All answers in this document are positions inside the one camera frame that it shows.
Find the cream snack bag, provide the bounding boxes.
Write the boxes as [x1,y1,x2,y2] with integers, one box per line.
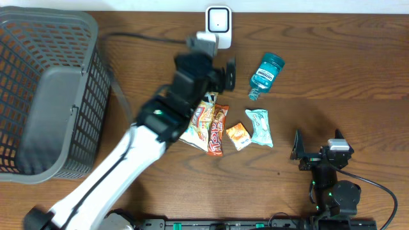
[180,92,218,151]

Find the grey plastic shopping basket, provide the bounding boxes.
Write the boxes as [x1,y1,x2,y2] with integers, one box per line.
[1,6,110,184]

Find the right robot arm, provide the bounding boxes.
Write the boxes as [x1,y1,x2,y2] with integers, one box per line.
[290,130,361,229]

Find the white barcode scanner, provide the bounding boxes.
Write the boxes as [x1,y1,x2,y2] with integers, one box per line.
[205,6,233,49]

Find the orange chocolate bar wrapper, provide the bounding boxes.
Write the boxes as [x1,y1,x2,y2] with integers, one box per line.
[208,104,229,157]

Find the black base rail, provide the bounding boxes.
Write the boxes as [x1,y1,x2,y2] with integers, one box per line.
[137,218,378,230]

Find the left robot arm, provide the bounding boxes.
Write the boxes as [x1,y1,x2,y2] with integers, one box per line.
[22,52,236,229]

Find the small orange snack packet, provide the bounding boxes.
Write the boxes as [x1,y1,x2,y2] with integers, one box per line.
[226,123,252,151]

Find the blue mouthwash bottle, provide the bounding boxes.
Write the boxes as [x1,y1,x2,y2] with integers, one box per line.
[249,52,285,100]

